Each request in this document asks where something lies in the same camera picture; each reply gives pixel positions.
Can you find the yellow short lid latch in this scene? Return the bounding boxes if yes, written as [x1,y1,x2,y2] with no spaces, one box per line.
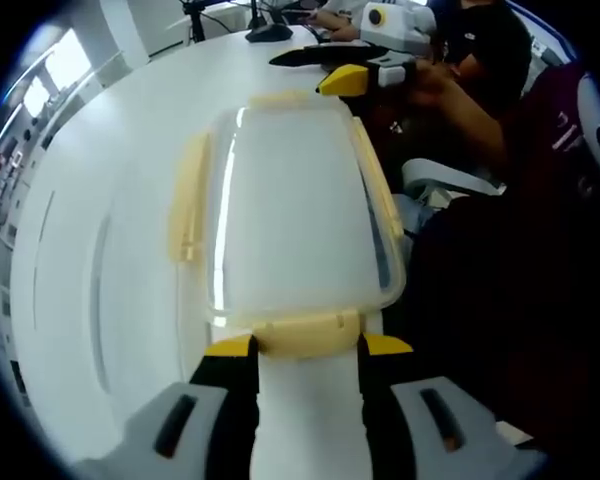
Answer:
[253,308,362,360]
[247,89,321,109]

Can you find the person's right hand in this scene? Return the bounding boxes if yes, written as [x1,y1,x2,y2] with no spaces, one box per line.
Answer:
[404,59,464,111]

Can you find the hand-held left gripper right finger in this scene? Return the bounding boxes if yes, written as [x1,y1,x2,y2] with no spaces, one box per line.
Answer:
[355,332,551,480]

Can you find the person in dark clothes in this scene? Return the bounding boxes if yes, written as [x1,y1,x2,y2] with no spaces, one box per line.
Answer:
[404,62,600,451]

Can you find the light grey office chair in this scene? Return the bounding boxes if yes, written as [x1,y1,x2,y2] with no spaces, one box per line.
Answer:
[402,157,507,199]

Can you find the clear storage box lid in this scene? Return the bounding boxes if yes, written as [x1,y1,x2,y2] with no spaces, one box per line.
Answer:
[204,104,409,329]

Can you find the yellow long lid latch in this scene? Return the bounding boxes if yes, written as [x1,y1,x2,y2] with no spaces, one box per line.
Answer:
[349,117,406,236]
[167,130,216,264]

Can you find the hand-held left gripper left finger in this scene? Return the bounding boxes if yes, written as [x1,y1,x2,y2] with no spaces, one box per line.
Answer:
[72,333,261,480]

